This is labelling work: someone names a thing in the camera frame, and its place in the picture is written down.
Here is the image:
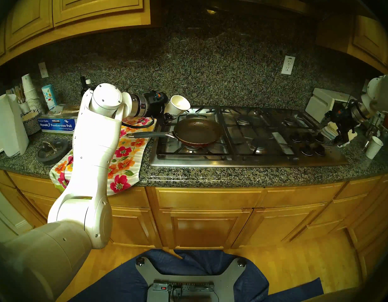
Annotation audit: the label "leaf patterned blue cup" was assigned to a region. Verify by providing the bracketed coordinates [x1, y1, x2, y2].
[41, 84, 58, 109]

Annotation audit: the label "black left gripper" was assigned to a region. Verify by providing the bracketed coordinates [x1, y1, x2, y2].
[144, 90, 174, 122]

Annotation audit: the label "large black burner grate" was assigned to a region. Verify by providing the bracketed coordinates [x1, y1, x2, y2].
[156, 106, 228, 157]
[217, 106, 285, 157]

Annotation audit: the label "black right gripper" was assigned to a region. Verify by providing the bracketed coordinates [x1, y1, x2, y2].
[326, 103, 355, 147]

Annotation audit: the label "white paper towel roll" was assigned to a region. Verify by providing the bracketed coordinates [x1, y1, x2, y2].
[0, 94, 29, 158]

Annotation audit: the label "white paper cup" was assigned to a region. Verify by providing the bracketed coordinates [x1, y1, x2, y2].
[365, 136, 384, 159]
[164, 95, 191, 118]

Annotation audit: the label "dark glass pot lid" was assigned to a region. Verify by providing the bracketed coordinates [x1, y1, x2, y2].
[35, 139, 72, 165]

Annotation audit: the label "white utensil holder cup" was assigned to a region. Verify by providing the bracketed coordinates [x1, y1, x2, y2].
[12, 84, 31, 114]

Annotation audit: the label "grey power strip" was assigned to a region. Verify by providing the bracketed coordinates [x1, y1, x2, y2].
[152, 281, 215, 293]

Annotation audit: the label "folded dishcloth stack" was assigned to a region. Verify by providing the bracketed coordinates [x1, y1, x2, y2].
[321, 122, 358, 147]

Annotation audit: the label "black gas stove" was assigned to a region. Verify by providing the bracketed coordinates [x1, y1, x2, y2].
[149, 105, 349, 168]

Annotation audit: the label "small black burner grate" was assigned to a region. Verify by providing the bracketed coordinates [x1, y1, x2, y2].
[272, 109, 318, 132]

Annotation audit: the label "dark nonstick frying pan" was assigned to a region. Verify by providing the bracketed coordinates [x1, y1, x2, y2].
[126, 117, 223, 148]

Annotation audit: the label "white wall power outlet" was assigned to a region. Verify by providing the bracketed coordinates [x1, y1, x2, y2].
[281, 55, 296, 75]

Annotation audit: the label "wooden base cabinets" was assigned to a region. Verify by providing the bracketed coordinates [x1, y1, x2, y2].
[0, 166, 388, 273]

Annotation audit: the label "dark patterned basket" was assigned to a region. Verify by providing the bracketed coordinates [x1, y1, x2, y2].
[21, 111, 42, 136]

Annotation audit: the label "white toaster oven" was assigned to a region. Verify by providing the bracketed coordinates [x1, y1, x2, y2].
[305, 88, 359, 124]

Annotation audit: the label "wooden wall cabinet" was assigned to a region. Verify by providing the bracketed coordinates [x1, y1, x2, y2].
[316, 14, 388, 74]
[0, 0, 152, 72]

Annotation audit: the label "blue blanket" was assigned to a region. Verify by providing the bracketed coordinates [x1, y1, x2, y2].
[68, 249, 325, 302]

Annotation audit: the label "blue foil sheets box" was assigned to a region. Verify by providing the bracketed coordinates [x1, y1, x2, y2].
[38, 105, 80, 134]

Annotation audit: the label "stack of paper cups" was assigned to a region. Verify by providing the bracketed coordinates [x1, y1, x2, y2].
[21, 73, 43, 113]

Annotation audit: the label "floral kitchen towel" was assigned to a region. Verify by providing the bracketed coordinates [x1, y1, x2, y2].
[49, 116, 157, 196]

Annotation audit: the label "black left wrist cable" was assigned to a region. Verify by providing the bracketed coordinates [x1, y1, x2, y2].
[121, 116, 155, 129]

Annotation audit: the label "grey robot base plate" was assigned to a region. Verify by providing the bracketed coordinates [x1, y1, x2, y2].
[135, 257, 247, 302]

